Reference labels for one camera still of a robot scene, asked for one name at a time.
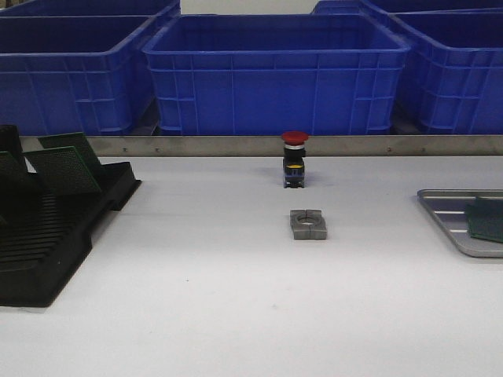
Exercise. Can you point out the green perforated board front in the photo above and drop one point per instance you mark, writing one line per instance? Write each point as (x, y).
(489, 206)

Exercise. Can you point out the green perforated board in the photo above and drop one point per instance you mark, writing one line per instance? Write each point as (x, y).
(77, 140)
(489, 206)
(484, 227)
(60, 171)

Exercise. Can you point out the silver metal tray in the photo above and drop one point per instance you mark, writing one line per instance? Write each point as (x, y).
(447, 208)

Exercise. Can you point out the black circuit board rack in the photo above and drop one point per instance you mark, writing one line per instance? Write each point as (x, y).
(45, 238)

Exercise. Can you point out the red emergency stop button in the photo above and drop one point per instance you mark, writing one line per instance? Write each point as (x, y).
(293, 164)

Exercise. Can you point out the grey metal clamp block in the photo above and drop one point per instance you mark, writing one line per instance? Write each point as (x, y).
(308, 225)

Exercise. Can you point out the blue plastic crate centre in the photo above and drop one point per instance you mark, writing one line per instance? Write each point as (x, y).
(266, 74)

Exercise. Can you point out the blue plastic crate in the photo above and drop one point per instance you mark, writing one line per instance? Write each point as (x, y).
(266, 74)
(64, 74)
(452, 79)

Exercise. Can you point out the blue crate back right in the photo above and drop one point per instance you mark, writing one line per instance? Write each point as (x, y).
(398, 6)

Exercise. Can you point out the blue plastic crate left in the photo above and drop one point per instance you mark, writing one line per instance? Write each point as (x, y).
(64, 74)

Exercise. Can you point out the blue plastic crate right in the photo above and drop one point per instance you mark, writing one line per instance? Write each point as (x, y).
(452, 79)

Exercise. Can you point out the blue crate back left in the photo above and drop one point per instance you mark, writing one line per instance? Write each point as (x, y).
(159, 9)

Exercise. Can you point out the metal table edge rail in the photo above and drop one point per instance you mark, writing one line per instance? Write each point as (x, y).
(319, 146)

